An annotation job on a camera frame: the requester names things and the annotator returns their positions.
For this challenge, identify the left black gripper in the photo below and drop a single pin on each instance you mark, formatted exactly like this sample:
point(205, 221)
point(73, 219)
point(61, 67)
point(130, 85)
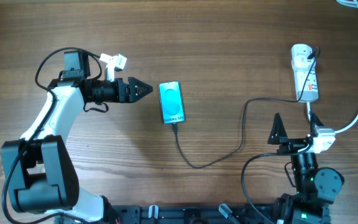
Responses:
point(130, 88)

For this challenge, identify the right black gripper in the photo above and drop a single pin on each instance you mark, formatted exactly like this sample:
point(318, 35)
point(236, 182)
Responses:
point(291, 144)

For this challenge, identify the blue screen Galaxy smartphone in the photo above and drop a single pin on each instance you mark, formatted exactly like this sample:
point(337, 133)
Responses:
point(171, 102)

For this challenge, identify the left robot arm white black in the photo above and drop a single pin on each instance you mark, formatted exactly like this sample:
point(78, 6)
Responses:
point(40, 177)

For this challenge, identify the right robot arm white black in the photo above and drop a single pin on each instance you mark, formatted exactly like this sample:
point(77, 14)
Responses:
point(316, 187)

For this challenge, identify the white power strip socket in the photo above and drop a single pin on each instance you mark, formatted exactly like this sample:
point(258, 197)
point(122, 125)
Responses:
point(303, 65)

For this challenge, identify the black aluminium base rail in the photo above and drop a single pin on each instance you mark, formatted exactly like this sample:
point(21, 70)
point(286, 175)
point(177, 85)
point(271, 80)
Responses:
point(197, 214)

